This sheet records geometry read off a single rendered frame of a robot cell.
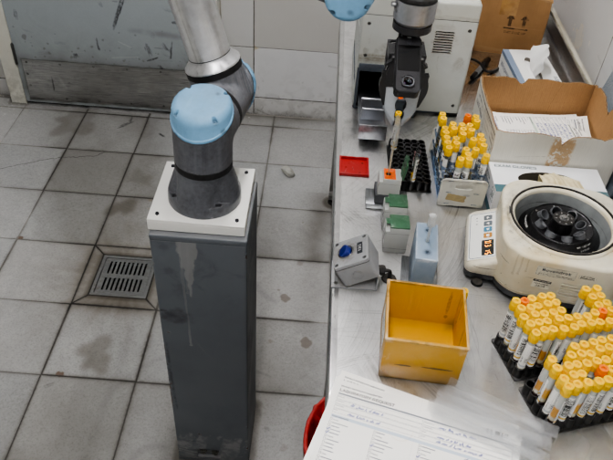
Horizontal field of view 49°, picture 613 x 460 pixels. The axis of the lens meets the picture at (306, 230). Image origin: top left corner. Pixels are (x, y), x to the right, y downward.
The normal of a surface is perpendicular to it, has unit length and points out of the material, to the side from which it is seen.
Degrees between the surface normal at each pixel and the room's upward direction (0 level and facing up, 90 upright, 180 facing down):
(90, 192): 0
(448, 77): 90
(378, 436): 0
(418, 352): 90
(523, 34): 92
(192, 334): 90
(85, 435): 0
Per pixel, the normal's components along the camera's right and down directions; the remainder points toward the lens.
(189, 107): 0.04, -0.65
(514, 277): -0.62, 0.50
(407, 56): 0.03, -0.30
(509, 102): -0.04, 0.64
